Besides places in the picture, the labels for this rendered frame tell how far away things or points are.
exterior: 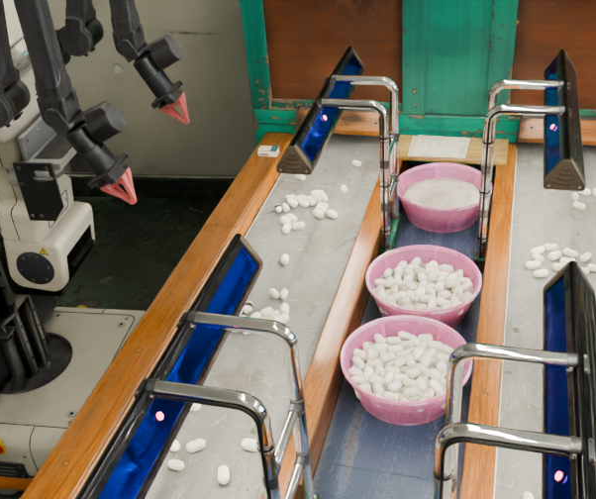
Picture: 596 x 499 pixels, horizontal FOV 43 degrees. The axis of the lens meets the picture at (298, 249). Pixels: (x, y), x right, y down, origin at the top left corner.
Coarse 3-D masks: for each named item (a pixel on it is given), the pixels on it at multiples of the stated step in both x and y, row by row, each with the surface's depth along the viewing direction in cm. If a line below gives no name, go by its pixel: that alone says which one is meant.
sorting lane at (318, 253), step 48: (336, 144) 246; (288, 192) 222; (336, 192) 220; (288, 240) 201; (336, 240) 199; (288, 288) 183; (336, 288) 181; (240, 336) 169; (240, 384) 157; (192, 432) 147; (240, 432) 146; (192, 480) 137; (240, 480) 136
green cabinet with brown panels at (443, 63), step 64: (256, 0) 228; (320, 0) 225; (384, 0) 220; (448, 0) 215; (512, 0) 210; (576, 0) 207; (256, 64) 240; (320, 64) 236; (384, 64) 231; (448, 64) 225; (512, 64) 219; (576, 64) 216
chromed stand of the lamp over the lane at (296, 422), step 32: (192, 320) 115; (224, 320) 114; (256, 320) 113; (288, 352) 113; (160, 384) 103; (192, 384) 102; (288, 384) 117; (256, 416) 100; (288, 416) 117; (256, 448) 104
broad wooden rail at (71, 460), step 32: (256, 160) 235; (256, 192) 218; (224, 224) 205; (192, 256) 193; (192, 288) 181; (160, 320) 172; (128, 352) 164; (160, 352) 163; (96, 384) 156; (128, 384) 155; (96, 416) 149; (64, 448) 142; (96, 448) 142; (32, 480) 137; (64, 480) 136
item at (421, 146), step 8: (416, 136) 237; (424, 136) 237; (432, 136) 237; (440, 136) 236; (416, 144) 233; (424, 144) 232; (432, 144) 232; (440, 144) 232; (448, 144) 231; (456, 144) 231; (464, 144) 231; (408, 152) 228; (416, 152) 228; (424, 152) 228; (432, 152) 227; (440, 152) 227; (448, 152) 226; (456, 152) 226; (464, 152) 226
